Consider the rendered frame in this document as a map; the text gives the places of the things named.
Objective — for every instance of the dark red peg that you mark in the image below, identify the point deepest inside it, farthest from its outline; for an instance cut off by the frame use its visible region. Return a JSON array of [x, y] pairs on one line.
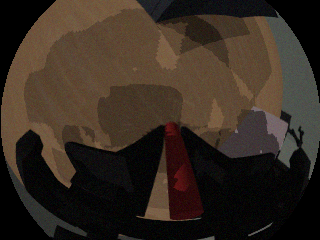
[[183, 194]]

